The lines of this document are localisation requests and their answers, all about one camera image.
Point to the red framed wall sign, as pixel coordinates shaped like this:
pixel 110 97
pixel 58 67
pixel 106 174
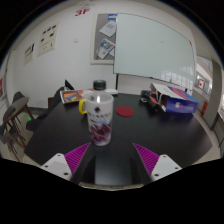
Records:
pixel 201 84

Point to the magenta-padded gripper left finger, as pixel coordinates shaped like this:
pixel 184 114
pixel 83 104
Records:
pixel 77 156

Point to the white pinned paper sheet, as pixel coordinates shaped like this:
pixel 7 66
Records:
pixel 108 28

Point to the grey white-framed pin board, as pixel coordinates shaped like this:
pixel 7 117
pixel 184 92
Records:
pixel 96 36

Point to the colourful pinned flyer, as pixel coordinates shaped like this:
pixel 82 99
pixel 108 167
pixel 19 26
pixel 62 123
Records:
pixel 106 47

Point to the small white flat box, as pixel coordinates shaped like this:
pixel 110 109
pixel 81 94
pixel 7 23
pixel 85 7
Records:
pixel 111 91

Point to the large glass whiteboard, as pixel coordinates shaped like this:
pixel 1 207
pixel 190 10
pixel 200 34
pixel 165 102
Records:
pixel 153 46

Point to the black and red power tool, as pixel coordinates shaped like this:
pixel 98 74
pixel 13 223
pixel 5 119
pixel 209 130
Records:
pixel 151 98

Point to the small white wall poster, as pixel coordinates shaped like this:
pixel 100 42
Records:
pixel 29 53

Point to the blue and white paper bag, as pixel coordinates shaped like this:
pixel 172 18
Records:
pixel 178 100

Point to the blue pinned label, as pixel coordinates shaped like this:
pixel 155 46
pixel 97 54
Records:
pixel 112 16

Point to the large white wall poster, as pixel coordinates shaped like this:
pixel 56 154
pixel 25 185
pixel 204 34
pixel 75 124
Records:
pixel 48 38

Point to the black skull flag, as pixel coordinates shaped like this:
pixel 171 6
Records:
pixel 68 85

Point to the white wall switch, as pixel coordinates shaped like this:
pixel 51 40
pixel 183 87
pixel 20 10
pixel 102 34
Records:
pixel 76 40

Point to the wooden chair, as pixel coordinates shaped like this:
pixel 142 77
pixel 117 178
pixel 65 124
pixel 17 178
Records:
pixel 15 126

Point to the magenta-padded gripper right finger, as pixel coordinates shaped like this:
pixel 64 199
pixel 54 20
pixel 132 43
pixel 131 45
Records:
pixel 146 157

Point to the colourful printed book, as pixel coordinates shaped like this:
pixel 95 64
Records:
pixel 71 96

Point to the clear black-capped drink bottle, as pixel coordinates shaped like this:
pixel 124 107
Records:
pixel 100 126

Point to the dark grey chair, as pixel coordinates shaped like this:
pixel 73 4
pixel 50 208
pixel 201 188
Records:
pixel 17 97

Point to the red floor cabinet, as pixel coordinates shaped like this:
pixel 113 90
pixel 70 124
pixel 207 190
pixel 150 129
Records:
pixel 204 108

